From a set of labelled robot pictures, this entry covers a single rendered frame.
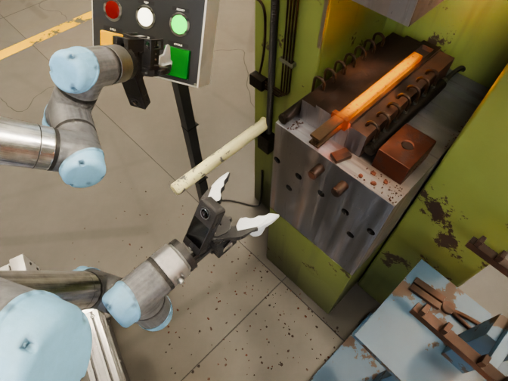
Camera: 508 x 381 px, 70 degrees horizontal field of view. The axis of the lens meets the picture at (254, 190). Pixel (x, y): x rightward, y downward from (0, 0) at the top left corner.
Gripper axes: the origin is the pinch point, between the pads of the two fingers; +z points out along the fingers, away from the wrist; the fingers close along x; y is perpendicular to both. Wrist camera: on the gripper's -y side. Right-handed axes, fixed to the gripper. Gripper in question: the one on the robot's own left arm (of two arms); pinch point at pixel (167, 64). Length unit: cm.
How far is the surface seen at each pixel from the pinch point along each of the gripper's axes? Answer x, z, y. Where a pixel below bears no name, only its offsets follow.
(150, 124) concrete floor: 65, 103, -60
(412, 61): -60, 24, 11
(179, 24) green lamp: -0.2, 4.8, 9.6
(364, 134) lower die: -53, 0, -5
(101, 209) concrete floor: 60, 49, -91
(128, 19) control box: 15.1, 5.2, 8.1
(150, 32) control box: 8.3, 5.2, 6.1
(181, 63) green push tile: -1.9, 4.5, 0.3
